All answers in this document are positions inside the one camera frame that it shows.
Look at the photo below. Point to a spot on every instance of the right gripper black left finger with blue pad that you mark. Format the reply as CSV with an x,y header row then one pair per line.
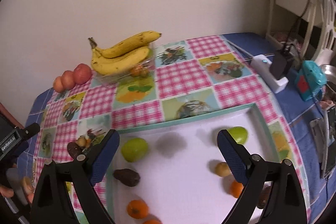
x,y
52,204

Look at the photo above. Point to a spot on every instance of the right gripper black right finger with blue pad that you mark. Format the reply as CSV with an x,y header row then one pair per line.
x,y
285,202

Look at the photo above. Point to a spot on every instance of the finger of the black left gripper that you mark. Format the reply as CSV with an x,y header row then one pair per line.
x,y
17,141

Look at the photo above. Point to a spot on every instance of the dark brown date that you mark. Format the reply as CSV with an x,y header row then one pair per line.
x,y
127,177
263,198
74,149

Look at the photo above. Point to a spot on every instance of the orange tangerine tray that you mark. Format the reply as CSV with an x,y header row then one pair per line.
x,y
236,189

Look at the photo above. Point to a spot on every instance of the large green jujube fruit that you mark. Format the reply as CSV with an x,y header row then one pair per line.
x,y
134,149

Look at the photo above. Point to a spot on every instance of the orange tangerine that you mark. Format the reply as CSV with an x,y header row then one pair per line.
x,y
137,209
152,221

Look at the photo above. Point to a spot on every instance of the brown longan fruit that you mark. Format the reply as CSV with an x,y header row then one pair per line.
x,y
222,169
27,185

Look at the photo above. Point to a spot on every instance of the small green jujube fruit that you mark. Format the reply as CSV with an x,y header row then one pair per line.
x,y
239,133

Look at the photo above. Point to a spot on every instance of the person's left hand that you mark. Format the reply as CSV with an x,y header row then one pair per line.
x,y
13,187

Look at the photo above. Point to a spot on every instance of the small orange peach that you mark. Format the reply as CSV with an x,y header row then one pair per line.
x,y
57,85

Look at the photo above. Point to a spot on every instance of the smartphone on stand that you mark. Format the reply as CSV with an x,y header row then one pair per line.
x,y
328,159

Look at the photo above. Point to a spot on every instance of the medium red apple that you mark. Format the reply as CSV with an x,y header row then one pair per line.
x,y
67,80

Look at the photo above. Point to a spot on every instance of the white tray teal rim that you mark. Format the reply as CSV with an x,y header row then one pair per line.
x,y
177,174

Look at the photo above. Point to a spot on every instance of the large red apple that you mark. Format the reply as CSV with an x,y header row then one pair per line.
x,y
82,74

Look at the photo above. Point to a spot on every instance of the lower yellow banana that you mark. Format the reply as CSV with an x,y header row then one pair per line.
x,y
117,65

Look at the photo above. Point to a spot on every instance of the yellow banana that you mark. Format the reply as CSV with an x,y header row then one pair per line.
x,y
127,45
117,65

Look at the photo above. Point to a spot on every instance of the tangerine inside plastic container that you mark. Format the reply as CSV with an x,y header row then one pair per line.
x,y
136,71

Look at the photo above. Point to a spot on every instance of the clear plastic fruit container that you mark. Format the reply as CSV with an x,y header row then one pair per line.
x,y
148,66

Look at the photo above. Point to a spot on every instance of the teal plastic toy box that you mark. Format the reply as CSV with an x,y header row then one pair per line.
x,y
310,80

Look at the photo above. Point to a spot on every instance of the black power adapter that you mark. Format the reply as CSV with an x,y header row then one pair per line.
x,y
281,64

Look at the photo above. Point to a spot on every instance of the upper yellow banana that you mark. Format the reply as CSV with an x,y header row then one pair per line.
x,y
127,45

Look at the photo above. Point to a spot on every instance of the pink checkered fruit tablecloth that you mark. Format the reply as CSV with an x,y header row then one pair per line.
x,y
91,130

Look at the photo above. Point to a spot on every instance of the white power strip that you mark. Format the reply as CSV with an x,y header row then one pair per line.
x,y
261,64

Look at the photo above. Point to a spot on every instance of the metal bowl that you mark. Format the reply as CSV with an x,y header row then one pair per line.
x,y
330,72

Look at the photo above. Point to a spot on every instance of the white wooden shelf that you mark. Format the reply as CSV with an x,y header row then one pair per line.
x,y
319,13

